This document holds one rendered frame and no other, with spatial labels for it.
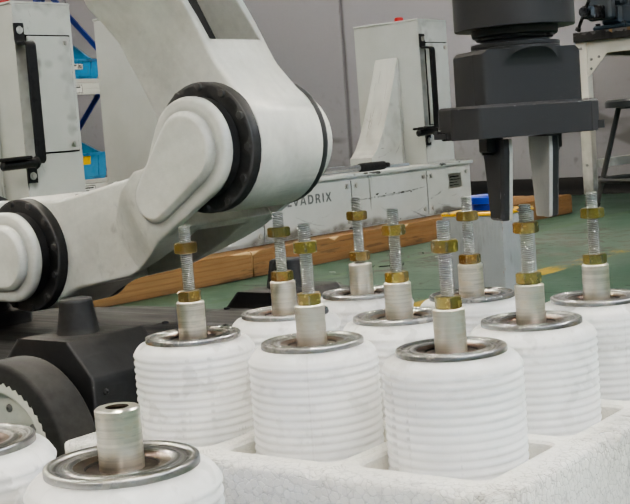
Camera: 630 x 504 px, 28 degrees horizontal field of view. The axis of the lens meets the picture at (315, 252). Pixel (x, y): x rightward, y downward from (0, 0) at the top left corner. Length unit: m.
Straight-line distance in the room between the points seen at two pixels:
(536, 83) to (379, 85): 3.81
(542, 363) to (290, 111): 0.56
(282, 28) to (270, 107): 6.27
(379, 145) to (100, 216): 3.14
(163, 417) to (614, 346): 0.36
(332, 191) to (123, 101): 0.77
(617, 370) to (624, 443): 0.11
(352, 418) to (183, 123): 0.53
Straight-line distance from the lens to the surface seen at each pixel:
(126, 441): 0.61
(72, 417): 1.26
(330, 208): 4.09
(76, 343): 1.32
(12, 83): 3.33
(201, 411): 0.96
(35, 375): 1.28
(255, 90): 1.36
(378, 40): 4.78
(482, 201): 1.28
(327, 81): 7.41
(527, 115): 0.92
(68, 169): 3.40
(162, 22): 1.42
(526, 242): 0.95
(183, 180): 1.34
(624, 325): 1.02
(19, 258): 1.57
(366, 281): 1.17
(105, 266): 1.52
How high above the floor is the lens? 0.40
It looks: 5 degrees down
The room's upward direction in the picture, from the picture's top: 4 degrees counter-clockwise
